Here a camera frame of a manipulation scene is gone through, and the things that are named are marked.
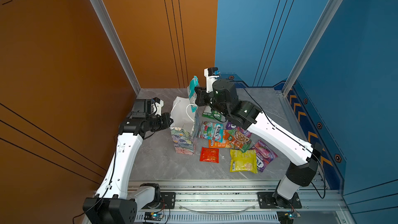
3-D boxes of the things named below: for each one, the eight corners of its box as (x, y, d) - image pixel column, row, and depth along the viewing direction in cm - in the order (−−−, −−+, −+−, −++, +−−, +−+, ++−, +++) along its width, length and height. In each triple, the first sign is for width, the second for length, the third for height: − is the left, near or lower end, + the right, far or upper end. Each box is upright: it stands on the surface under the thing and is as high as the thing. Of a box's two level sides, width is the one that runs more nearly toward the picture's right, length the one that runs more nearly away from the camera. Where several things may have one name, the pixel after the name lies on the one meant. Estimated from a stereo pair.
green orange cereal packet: (219, 138, 95) (219, 135, 93) (227, 126, 101) (228, 123, 98) (245, 153, 89) (246, 151, 87) (252, 140, 94) (253, 138, 92)
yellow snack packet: (230, 173, 83) (231, 171, 80) (228, 152, 91) (228, 149, 88) (258, 173, 83) (260, 171, 80) (253, 152, 91) (255, 149, 88)
